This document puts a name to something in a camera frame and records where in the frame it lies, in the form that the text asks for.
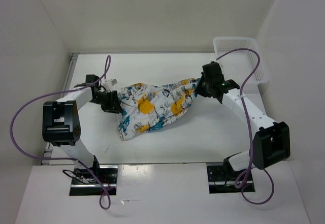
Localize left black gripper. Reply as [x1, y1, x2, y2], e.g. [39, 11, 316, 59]
[90, 90, 124, 114]

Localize patterned white teal yellow shorts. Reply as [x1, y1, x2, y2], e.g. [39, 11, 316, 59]
[117, 78, 200, 141]

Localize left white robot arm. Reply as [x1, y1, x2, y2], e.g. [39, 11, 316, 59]
[42, 75, 122, 183]

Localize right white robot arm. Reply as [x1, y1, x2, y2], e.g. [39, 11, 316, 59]
[195, 61, 290, 180]

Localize white plastic basket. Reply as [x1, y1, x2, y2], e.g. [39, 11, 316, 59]
[213, 37, 269, 85]

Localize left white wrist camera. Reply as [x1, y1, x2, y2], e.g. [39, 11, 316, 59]
[102, 79, 117, 92]

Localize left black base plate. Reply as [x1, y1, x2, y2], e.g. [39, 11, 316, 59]
[62, 165, 118, 197]

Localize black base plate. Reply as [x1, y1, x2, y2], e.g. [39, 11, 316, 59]
[206, 163, 243, 194]
[62, 165, 118, 197]

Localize black wire near base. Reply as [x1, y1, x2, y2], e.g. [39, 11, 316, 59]
[62, 169, 84, 184]

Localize aluminium table edge rail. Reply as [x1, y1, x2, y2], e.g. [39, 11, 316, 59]
[40, 53, 80, 166]

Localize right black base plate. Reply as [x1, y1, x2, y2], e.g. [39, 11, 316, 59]
[206, 163, 243, 194]

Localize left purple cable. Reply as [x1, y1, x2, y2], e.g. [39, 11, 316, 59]
[9, 55, 116, 210]

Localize purple cable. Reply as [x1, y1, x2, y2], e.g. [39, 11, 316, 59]
[214, 48, 275, 205]
[9, 55, 116, 210]

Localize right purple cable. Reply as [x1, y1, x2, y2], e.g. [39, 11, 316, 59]
[214, 48, 275, 205]

